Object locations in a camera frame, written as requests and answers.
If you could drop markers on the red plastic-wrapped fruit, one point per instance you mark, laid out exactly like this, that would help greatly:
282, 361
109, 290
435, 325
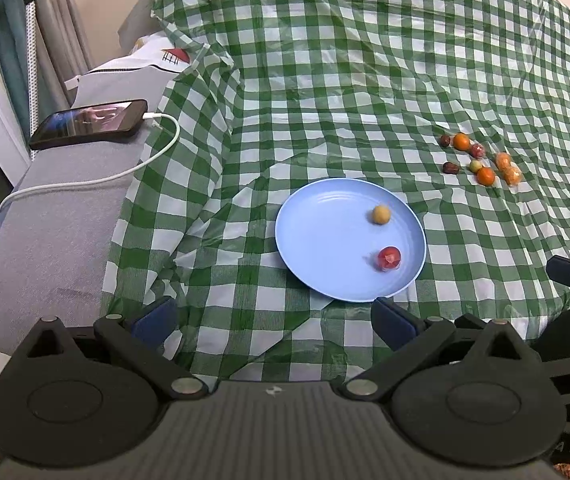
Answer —
389, 258
477, 150

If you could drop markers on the small pale round fruit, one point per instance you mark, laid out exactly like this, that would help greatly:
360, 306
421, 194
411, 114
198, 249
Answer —
475, 166

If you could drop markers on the small tan round fruit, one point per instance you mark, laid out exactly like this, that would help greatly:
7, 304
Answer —
380, 214

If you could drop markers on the green checked tablecloth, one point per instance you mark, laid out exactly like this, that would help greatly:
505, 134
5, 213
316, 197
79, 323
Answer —
340, 60

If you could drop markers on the grey pillow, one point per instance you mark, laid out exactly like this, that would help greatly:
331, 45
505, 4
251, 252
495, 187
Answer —
137, 22

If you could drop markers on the dark red date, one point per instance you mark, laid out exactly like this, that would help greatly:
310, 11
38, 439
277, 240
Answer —
445, 141
450, 168

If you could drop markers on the grey curtain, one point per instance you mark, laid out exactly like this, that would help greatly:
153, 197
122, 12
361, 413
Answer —
60, 15

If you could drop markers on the grey blanket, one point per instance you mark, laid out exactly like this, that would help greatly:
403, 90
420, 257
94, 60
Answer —
65, 240

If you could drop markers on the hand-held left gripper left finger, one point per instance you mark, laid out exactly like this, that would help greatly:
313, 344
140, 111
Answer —
156, 317

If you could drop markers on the small bare orange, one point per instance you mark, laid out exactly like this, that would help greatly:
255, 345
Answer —
461, 141
486, 176

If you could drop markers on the plastic-wrapped orange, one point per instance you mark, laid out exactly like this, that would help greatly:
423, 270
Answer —
512, 176
503, 160

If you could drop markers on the light blue plate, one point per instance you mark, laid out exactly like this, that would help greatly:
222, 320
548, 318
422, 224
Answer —
330, 240

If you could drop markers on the teal curtain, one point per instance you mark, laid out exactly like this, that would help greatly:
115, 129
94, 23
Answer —
7, 35

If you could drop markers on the black smartphone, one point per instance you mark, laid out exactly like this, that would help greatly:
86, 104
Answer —
90, 122

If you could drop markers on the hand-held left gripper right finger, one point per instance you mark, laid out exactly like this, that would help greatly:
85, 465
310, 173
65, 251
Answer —
394, 319

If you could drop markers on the white printed pillow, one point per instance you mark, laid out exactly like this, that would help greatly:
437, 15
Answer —
150, 57

